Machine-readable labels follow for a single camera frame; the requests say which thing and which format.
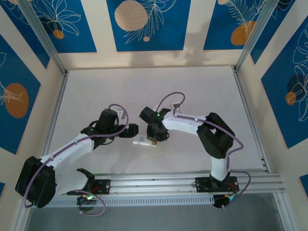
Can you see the aluminium frame post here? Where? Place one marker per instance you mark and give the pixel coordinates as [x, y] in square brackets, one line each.
[45, 41]
[252, 36]

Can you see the black controller board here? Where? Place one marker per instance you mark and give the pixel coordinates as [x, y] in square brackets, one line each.
[220, 202]
[84, 201]

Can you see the aluminium table side rail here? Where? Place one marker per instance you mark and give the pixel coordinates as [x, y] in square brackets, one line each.
[243, 96]
[57, 103]

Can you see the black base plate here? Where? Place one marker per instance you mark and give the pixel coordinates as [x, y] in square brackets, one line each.
[203, 184]
[106, 186]

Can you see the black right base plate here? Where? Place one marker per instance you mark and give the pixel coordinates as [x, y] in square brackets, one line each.
[203, 184]

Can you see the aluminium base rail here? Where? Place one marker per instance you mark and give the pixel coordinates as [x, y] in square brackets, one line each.
[154, 184]

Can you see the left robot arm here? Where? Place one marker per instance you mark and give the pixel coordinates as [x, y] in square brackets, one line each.
[72, 149]

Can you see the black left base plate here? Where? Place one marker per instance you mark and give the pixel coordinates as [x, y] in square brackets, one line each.
[106, 186]

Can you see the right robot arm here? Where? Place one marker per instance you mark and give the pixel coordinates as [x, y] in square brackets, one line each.
[187, 124]

